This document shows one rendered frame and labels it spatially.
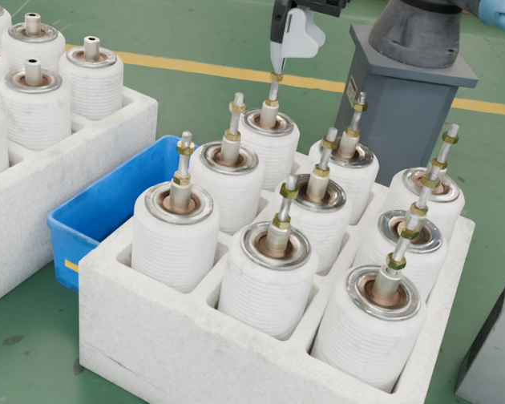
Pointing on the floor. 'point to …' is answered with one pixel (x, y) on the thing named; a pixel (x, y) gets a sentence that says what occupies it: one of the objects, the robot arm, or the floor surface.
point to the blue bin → (106, 206)
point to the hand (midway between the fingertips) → (276, 60)
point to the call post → (496, 352)
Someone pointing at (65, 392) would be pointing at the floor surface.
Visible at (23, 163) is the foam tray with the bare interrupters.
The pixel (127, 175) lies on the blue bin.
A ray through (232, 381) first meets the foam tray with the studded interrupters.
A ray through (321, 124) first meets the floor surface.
